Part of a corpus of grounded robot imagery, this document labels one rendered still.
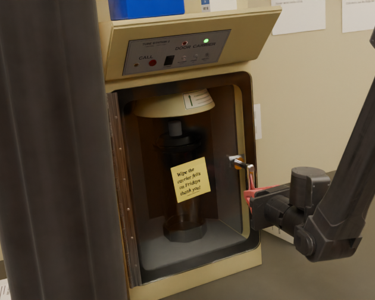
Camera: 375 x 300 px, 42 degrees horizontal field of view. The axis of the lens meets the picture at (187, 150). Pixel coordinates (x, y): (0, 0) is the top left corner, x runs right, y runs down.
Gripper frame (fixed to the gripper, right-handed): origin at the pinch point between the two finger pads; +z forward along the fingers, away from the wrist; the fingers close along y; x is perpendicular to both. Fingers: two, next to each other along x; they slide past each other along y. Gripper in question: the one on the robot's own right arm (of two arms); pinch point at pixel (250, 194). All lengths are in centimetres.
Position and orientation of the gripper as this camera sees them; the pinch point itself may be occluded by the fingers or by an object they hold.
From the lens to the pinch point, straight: 101.2
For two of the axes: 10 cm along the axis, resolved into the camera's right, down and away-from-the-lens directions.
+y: -9.0, 1.9, -3.9
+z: -4.3, -2.3, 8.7
